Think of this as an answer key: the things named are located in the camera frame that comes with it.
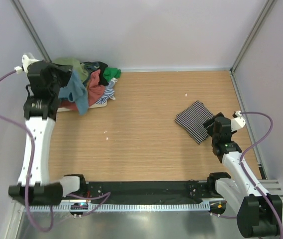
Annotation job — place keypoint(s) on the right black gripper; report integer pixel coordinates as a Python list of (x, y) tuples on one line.
[(219, 114)]

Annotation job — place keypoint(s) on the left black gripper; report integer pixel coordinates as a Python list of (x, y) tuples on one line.
[(64, 70)]

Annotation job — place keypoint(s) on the light blue tank top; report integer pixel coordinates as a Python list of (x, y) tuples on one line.
[(74, 95)]

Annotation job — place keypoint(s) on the black white striped tank top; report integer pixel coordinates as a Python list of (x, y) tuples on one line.
[(192, 120)]

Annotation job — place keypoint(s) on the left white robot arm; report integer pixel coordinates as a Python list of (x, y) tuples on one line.
[(40, 111)]

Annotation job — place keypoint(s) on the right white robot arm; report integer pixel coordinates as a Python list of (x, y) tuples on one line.
[(258, 212)]

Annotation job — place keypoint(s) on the olive green tank top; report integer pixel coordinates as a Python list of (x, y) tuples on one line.
[(82, 72)]

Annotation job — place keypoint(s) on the salmon pink tank top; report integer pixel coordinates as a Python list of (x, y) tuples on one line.
[(95, 91)]

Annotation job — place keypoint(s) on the bright green tank top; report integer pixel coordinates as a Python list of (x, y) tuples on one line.
[(110, 73)]

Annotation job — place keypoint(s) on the blue white striped tank top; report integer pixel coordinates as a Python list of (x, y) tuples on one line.
[(108, 93)]

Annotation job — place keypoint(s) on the white tray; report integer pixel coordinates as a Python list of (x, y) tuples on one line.
[(99, 105)]

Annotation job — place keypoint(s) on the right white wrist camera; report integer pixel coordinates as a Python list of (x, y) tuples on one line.
[(237, 122)]

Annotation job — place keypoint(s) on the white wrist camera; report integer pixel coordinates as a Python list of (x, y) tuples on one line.
[(27, 60), (237, 122)]

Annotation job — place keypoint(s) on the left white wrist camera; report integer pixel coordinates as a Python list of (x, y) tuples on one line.
[(27, 60)]

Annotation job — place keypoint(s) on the slotted cable duct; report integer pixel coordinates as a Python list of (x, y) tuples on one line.
[(69, 206)]

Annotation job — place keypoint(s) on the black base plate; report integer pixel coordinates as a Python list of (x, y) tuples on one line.
[(154, 192)]

